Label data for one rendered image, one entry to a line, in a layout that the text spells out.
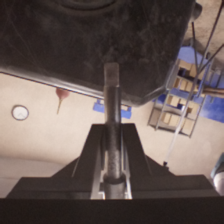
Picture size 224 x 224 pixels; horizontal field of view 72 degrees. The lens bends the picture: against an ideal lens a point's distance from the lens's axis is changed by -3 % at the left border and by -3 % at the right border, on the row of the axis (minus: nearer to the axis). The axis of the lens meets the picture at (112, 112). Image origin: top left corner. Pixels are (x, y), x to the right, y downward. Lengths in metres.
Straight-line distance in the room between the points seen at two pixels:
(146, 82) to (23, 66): 0.23
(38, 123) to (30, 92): 0.68
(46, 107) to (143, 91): 3.41
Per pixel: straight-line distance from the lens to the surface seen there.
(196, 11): 0.53
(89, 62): 0.31
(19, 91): 3.72
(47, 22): 0.31
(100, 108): 3.23
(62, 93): 0.74
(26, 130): 3.88
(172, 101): 4.17
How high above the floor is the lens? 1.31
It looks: 8 degrees up
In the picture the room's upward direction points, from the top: 163 degrees counter-clockwise
